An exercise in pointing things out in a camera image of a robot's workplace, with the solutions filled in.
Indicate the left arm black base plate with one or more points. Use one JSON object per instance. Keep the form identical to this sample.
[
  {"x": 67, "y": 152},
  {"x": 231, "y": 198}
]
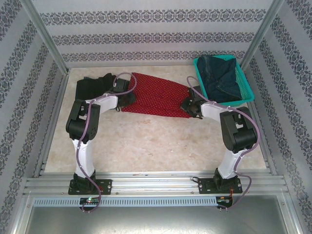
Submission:
[{"x": 106, "y": 186}]

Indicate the red polka dot skirt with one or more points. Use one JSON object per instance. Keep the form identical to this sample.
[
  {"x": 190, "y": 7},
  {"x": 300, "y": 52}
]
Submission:
[{"x": 158, "y": 97}]

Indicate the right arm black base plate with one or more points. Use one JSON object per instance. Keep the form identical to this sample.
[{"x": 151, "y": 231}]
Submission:
[{"x": 206, "y": 186}]

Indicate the teal plastic basket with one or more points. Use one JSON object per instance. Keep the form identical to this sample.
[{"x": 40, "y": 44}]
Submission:
[{"x": 243, "y": 83}]

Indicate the aluminium mounting rail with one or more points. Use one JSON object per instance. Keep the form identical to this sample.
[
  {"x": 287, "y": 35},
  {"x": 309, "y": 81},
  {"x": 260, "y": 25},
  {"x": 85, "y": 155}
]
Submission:
[{"x": 151, "y": 185}]

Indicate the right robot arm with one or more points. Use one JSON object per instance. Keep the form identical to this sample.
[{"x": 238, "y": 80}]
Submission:
[{"x": 239, "y": 131}]

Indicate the aluminium table side rail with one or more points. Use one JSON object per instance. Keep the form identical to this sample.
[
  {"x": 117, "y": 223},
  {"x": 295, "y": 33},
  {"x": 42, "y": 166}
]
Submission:
[
  {"x": 56, "y": 109},
  {"x": 268, "y": 163}
]

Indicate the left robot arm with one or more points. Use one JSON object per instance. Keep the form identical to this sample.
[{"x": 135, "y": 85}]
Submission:
[{"x": 83, "y": 122}]

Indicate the aluminium frame post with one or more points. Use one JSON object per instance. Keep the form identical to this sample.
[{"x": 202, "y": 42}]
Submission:
[
  {"x": 44, "y": 31},
  {"x": 262, "y": 31}
]

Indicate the black skirt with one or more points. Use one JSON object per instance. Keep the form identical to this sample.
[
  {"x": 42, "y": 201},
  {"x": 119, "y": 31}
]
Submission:
[{"x": 90, "y": 87}]

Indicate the grey metal sheet panel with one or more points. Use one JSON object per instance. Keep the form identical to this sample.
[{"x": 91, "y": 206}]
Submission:
[{"x": 156, "y": 219}]

